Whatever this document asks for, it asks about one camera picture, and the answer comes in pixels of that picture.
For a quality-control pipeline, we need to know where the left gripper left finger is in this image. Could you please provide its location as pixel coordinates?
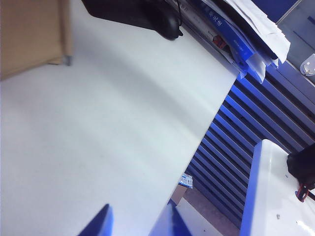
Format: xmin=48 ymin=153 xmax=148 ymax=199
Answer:
xmin=76 ymin=203 xmax=114 ymax=236

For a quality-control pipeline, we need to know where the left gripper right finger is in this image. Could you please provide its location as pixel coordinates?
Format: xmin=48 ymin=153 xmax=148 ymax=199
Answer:
xmin=168 ymin=204 xmax=193 ymax=236

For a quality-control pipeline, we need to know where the beige canvas calendar stand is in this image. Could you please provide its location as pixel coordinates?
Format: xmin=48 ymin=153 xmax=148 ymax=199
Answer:
xmin=0 ymin=0 xmax=73 ymax=82

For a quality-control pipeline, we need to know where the blue white label sticker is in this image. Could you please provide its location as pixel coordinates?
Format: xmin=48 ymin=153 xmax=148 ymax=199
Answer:
xmin=180 ymin=173 xmax=194 ymax=189

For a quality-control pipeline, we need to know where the blue ribbed panel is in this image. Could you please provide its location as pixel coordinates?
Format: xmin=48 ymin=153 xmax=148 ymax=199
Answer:
xmin=186 ymin=56 xmax=315 ymax=227

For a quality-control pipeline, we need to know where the grey book with red label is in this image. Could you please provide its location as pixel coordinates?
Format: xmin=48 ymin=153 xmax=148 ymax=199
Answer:
xmin=182 ymin=0 xmax=247 ymax=72

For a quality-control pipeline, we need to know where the black computer mouse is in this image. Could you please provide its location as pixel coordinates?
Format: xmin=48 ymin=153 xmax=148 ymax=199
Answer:
xmin=157 ymin=13 xmax=184 ymax=41

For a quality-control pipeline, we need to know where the blue book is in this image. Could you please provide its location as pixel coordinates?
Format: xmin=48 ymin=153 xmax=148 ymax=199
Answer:
xmin=196 ymin=0 xmax=266 ymax=82

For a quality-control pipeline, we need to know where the grey frosted partition panel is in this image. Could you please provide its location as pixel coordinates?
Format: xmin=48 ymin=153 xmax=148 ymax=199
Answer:
xmin=277 ymin=0 xmax=315 ymax=84

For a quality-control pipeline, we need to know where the blue office partition panel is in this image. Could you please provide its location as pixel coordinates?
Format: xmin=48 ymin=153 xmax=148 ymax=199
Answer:
xmin=251 ymin=0 xmax=304 ymax=24

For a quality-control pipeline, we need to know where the red black cable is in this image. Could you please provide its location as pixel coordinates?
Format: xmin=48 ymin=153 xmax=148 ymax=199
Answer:
xmin=294 ymin=182 xmax=315 ymax=203

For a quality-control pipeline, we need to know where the white wall hook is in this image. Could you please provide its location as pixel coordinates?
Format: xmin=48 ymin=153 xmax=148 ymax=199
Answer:
xmin=299 ymin=55 xmax=315 ymax=77

